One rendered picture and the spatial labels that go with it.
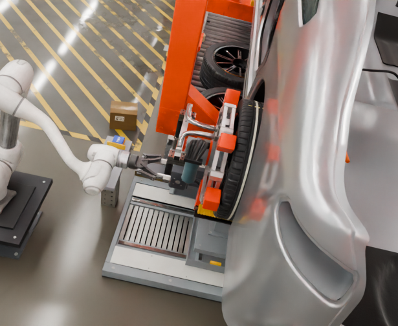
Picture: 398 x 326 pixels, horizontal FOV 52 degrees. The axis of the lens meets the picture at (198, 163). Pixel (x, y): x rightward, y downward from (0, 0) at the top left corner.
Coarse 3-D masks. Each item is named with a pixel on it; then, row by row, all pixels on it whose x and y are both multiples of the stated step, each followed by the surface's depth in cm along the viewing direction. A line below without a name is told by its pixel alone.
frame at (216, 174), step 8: (224, 104) 211; (232, 104) 212; (224, 112) 206; (232, 112) 207; (224, 120) 201; (232, 120) 203; (224, 128) 197; (232, 128) 198; (216, 152) 196; (224, 152) 198; (216, 160) 196; (224, 160) 196; (208, 168) 246; (216, 168) 198; (224, 168) 196; (216, 176) 196; (208, 184) 201; (216, 184) 200; (200, 200) 226
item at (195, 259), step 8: (192, 224) 279; (192, 232) 268; (192, 240) 266; (192, 248) 262; (192, 256) 258; (200, 256) 255; (208, 256) 260; (192, 264) 257; (200, 264) 256; (208, 264) 254; (216, 264) 254; (224, 264) 258; (224, 272) 259
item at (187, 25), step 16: (176, 0) 210; (192, 0) 209; (176, 16) 216; (192, 16) 215; (176, 32) 223; (192, 32) 221; (176, 48) 229; (192, 48) 228; (176, 64) 237; (192, 64) 235; (176, 80) 244; (176, 96) 252; (160, 112) 262; (176, 112) 260; (160, 128) 270
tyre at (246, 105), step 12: (240, 108) 210; (252, 108) 204; (240, 120) 198; (252, 120) 198; (240, 132) 194; (252, 132) 193; (240, 144) 191; (240, 156) 190; (252, 156) 191; (240, 168) 191; (228, 180) 193; (240, 180) 193; (228, 192) 195; (228, 204) 200; (216, 216) 215; (228, 216) 209
